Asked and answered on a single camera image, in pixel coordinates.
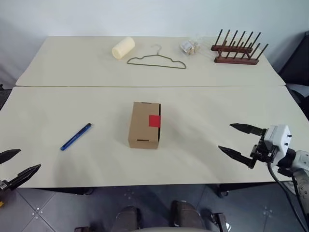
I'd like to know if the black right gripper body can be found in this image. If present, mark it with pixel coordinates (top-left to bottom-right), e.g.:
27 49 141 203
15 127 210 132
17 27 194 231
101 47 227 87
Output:
248 128 279 169

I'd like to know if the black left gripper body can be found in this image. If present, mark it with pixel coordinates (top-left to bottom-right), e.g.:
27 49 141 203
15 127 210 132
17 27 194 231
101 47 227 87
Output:
0 178 12 204

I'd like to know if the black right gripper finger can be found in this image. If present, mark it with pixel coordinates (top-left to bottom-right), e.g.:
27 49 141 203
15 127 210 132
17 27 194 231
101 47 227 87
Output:
229 123 264 136
218 145 254 169

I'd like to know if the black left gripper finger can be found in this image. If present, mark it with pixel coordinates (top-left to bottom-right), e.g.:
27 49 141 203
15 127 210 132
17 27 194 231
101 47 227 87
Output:
0 149 22 165
8 163 42 189

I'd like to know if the red tape strip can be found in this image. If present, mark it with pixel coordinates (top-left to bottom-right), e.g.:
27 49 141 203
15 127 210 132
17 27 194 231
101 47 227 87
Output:
148 115 162 128

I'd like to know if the brown cardboard box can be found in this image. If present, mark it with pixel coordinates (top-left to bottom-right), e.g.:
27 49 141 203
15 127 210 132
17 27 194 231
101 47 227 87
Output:
127 101 162 149

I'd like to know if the black table caster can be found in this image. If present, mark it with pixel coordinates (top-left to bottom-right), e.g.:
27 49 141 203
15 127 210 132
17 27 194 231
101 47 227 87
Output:
216 185 229 198

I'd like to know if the dark wooden peg rack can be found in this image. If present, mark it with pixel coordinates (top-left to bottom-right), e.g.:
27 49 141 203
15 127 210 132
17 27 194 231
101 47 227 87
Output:
211 29 269 66

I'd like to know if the dark metal stand foot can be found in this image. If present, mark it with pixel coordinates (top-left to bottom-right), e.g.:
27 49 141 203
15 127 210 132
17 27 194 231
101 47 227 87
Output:
209 212 230 232

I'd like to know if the clear plastic bag with contents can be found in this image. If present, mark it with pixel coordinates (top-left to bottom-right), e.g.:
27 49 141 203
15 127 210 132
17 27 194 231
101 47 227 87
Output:
179 36 206 58

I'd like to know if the cream foam cylinder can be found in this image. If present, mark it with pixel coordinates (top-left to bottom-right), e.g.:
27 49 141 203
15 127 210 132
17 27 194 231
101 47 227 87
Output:
112 37 136 59

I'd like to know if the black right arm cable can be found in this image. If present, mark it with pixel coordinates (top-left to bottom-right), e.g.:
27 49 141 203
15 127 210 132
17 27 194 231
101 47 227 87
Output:
265 161 309 232

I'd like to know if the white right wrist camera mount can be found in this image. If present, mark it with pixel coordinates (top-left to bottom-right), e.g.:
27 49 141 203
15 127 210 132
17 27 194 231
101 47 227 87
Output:
263 124 292 154

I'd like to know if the thin wire clothes hanger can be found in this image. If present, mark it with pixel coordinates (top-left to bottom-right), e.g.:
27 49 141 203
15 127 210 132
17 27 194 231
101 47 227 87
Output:
126 44 188 70

